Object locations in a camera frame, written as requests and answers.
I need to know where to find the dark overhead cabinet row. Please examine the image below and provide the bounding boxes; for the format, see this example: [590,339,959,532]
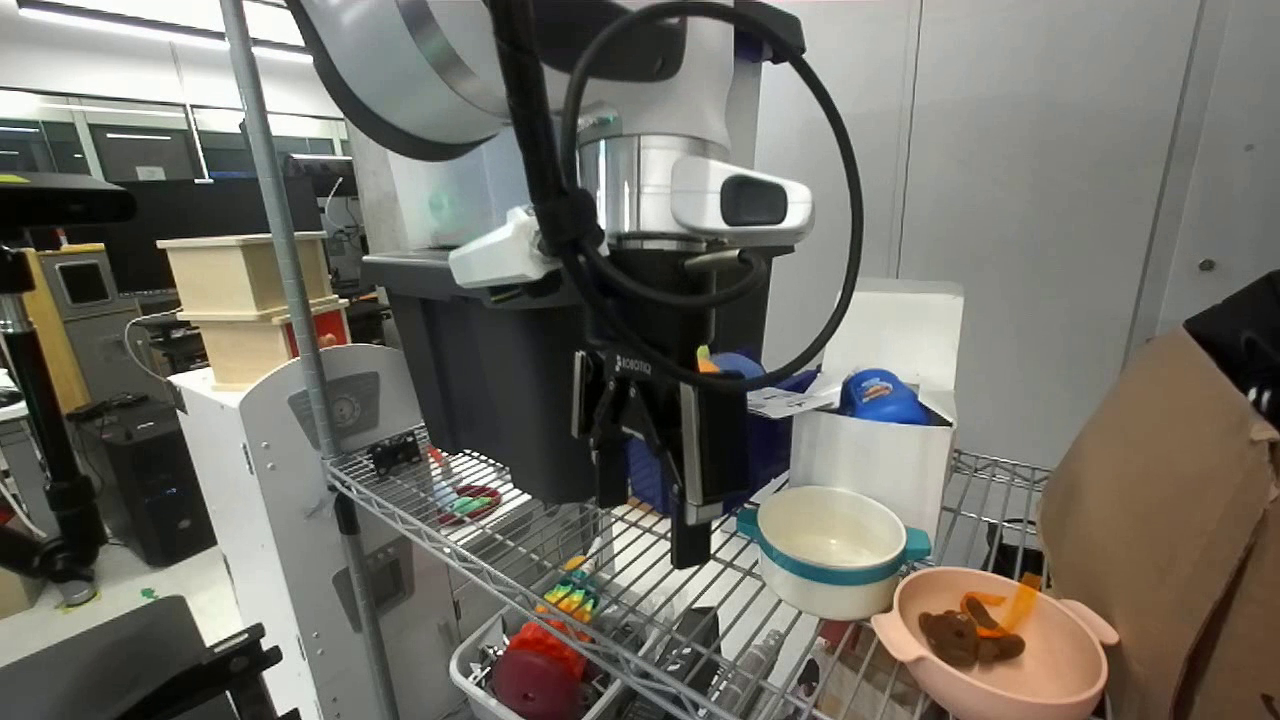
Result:
[0,89,352,187]

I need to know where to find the black clip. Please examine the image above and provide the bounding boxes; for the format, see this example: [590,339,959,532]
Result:
[363,432,431,478]

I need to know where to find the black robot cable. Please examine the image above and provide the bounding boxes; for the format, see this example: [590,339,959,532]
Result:
[484,0,866,392]

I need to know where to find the brown cardboard box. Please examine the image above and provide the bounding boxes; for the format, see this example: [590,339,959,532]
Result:
[1036,323,1280,720]

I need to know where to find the black equipment base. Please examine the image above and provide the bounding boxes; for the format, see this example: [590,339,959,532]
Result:
[0,590,302,720]

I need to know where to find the black camera pole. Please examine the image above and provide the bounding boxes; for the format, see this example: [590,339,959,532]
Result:
[0,223,110,597]

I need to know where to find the cream bowl with teal band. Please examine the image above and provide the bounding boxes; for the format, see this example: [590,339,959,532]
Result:
[733,478,935,624]

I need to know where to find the clear plastic storage bin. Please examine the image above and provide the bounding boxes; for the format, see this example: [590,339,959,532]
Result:
[333,122,590,258]

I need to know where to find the flat grey plastic packet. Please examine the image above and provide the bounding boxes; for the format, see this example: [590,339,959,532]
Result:
[743,380,842,425]

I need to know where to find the small red green toy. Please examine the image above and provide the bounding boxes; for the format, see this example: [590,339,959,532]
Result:
[431,485,506,529]

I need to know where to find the black box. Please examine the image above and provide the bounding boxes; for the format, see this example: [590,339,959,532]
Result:
[62,394,216,571]

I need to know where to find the blue printed pouch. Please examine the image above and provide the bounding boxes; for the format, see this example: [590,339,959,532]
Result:
[834,367,935,429]

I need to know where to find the dark grey storage tote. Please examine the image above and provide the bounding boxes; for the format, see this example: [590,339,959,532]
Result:
[358,246,778,509]

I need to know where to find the yellow device with screen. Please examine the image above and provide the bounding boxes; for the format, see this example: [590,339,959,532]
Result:
[17,240,131,417]

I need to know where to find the blue plastic bin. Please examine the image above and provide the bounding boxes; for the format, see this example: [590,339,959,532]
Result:
[619,371,814,529]

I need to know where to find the red disc toy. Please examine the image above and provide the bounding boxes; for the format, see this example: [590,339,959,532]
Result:
[486,621,590,720]

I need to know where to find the brown bear plushie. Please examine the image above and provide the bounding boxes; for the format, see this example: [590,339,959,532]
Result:
[914,590,1032,670]

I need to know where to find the white cabinet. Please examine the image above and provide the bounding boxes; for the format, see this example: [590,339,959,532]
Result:
[170,339,463,720]

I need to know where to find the white wire basket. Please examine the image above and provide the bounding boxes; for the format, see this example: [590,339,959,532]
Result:
[446,605,631,720]

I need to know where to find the pink bowl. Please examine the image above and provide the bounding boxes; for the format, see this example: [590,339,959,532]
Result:
[866,564,1125,720]

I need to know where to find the rainbow stacking toy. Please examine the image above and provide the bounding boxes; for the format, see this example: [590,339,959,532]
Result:
[535,557,605,633]

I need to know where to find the plain black camera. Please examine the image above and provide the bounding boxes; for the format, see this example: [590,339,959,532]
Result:
[0,173,134,230]

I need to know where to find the blue ball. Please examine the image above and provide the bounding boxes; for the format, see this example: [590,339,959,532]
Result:
[713,346,766,392]

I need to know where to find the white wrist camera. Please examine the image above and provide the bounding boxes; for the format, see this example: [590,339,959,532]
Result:
[446,202,552,291]

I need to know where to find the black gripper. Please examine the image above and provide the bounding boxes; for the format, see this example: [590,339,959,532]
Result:
[571,242,752,571]

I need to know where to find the metal wire shelf rack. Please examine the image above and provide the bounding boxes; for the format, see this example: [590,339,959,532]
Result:
[216,0,1125,720]

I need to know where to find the cream stacked drawer boxes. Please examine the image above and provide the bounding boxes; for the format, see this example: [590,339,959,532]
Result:
[156,230,352,392]

